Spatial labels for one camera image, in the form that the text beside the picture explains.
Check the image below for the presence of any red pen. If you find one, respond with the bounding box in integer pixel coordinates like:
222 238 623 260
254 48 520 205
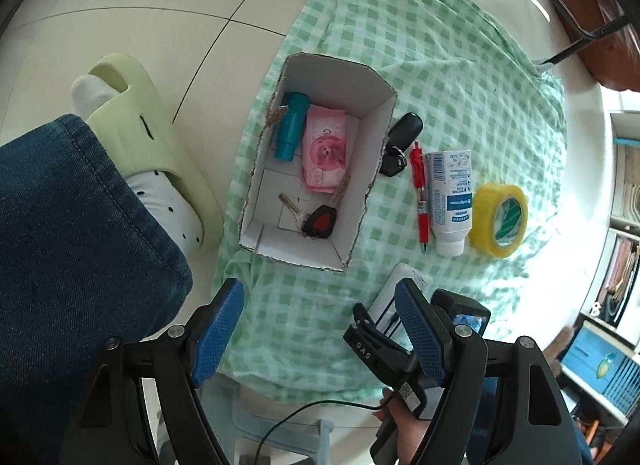
410 142 430 253

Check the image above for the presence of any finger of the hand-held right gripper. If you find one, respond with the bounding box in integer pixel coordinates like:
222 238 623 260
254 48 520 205
343 302 417 382

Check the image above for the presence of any white dotted sock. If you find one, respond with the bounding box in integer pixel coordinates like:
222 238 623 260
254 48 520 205
71 74 203 246

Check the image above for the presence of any blue storage box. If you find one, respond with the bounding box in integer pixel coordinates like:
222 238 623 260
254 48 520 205
562 325 633 408

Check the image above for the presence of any pale green slipper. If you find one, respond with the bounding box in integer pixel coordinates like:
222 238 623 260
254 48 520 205
86 52 224 259

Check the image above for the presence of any red and black key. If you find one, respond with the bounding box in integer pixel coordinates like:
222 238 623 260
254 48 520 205
301 176 351 240

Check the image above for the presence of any white cardboard box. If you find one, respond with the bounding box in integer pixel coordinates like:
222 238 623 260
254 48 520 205
238 52 398 273

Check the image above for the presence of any pink tissue packet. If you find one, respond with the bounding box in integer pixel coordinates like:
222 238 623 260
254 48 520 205
301 105 348 194

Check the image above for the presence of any grey plastic stool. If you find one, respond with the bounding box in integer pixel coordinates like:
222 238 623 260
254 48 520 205
200 375 336 465

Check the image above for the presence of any black cable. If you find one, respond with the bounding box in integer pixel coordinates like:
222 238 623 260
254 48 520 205
255 399 386 465

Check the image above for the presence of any yellow tape roll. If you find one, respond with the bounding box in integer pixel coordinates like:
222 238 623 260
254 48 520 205
467 184 529 259

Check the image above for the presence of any blue jeans leg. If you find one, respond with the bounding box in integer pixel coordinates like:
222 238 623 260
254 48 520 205
0 114 193 465

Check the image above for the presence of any silver key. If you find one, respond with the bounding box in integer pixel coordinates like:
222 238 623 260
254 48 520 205
278 194 307 228

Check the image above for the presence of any teal bottle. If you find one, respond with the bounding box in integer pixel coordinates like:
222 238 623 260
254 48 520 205
274 92 309 162

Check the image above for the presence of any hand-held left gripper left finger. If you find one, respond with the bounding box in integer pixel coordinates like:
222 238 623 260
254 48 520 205
60 277 246 465

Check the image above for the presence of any white tube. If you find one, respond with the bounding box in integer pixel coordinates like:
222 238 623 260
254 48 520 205
427 149 473 257

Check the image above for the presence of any green checked cloth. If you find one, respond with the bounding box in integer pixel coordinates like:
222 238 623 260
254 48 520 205
212 0 568 403

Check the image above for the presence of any black metal chair frame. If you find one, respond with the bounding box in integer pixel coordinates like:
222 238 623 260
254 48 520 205
492 0 640 66

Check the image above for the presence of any brown leather cushion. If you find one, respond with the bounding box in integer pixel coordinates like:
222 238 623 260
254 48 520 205
545 0 640 93

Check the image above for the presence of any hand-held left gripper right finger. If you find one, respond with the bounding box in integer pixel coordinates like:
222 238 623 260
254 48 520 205
394 277 583 465

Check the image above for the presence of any white packet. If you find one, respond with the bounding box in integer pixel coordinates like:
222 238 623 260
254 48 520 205
372 263 433 341

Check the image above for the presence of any person's right hand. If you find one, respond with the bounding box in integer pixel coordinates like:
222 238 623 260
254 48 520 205
376 387 433 465

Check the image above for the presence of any white shelf unit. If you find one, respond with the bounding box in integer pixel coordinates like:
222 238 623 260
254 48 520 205
557 110 640 446

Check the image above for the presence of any black car key bunch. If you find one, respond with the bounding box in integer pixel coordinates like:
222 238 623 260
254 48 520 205
378 112 424 177

